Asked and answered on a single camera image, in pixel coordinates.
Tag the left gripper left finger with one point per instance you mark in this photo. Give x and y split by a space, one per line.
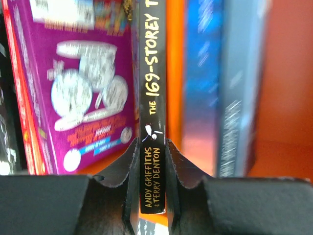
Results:
106 203

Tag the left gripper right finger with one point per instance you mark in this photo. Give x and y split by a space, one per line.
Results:
199 204

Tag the purple treehouse book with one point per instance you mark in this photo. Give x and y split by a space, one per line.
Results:
76 63

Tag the dark blue book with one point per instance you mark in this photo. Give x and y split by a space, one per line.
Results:
241 64

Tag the blue sunset Jane Eyre book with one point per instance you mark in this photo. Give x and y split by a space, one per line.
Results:
201 70

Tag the black book gold text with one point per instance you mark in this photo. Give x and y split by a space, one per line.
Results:
152 74

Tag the red comic book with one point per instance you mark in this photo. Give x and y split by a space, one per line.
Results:
35 163

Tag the orange two-shelf cabinet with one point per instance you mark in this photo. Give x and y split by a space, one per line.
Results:
284 142

